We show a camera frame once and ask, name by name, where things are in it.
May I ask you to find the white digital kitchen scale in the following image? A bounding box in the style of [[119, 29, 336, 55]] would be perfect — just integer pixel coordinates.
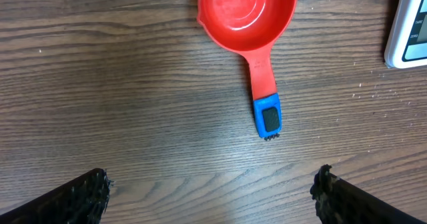
[[384, 0, 426, 69]]

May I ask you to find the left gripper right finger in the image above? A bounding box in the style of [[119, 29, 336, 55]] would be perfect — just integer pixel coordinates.
[[310, 165, 426, 224]]

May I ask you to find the red measuring scoop blue handle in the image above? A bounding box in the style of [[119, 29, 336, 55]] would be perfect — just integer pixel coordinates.
[[197, 0, 298, 141]]

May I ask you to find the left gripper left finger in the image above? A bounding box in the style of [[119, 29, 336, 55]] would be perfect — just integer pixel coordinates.
[[1, 168, 111, 224]]

